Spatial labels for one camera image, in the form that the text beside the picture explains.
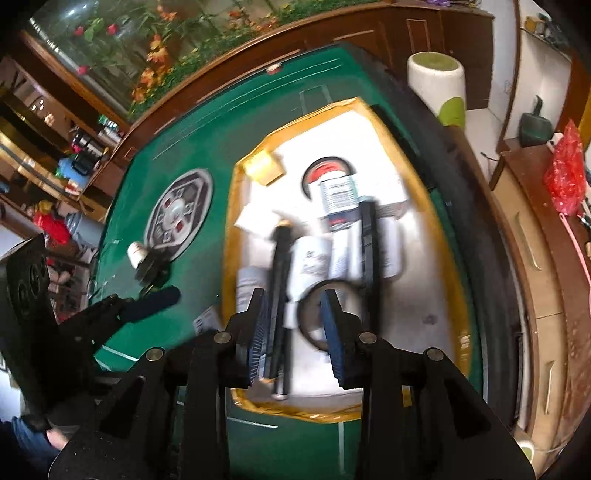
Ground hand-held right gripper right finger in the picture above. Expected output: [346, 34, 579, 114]
[320, 288, 536, 480]

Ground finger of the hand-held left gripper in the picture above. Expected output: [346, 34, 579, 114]
[58, 285, 181, 352]

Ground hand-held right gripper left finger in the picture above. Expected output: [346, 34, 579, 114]
[46, 288, 271, 480]

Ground black tape roll tan core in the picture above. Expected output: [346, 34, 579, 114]
[297, 278, 368, 352]

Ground black pen cream caps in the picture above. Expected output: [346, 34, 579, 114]
[269, 220, 295, 400]

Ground long black rod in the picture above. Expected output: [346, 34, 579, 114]
[359, 199, 383, 301]

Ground yellow padded envelope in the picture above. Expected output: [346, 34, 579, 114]
[222, 97, 472, 423]

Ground white square box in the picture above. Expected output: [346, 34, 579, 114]
[234, 203, 278, 241]

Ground black tape roll red core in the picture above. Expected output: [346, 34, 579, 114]
[302, 156, 352, 197]

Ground person's left forearm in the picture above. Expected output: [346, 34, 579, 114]
[11, 415, 65, 462]

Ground black plastic device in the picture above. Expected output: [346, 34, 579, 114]
[135, 257, 163, 283]

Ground small white cylinder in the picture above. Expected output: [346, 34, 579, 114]
[127, 241, 149, 268]

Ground white box blue print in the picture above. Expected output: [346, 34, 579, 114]
[194, 307, 223, 336]

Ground white printed carton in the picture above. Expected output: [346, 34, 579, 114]
[290, 235, 332, 303]
[331, 226, 365, 283]

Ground oval table control panel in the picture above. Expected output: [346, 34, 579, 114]
[143, 168, 215, 252]

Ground white labelled box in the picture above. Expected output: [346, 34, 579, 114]
[320, 176, 362, 233]

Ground blue jug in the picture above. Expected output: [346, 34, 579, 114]
[58, 154, 93, 190]

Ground small yellow box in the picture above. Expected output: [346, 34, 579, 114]
[244, 150, 286, 186]

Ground wooden side cabinet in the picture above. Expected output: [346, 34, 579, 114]
[489, 138, 591, 462]

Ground white green cylindrical stool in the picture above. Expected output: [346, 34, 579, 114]
[406, 52, 468, 128]

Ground red plastic bag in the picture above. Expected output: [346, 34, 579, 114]
[544, 119, 588, 216]

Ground dark green pot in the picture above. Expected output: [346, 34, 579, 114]
[519, 96, 554, 147]

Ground wooden counter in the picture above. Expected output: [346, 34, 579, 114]
[111, 0, 495, 158]

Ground pink cord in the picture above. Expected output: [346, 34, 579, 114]
[560, 213, 583, 288]

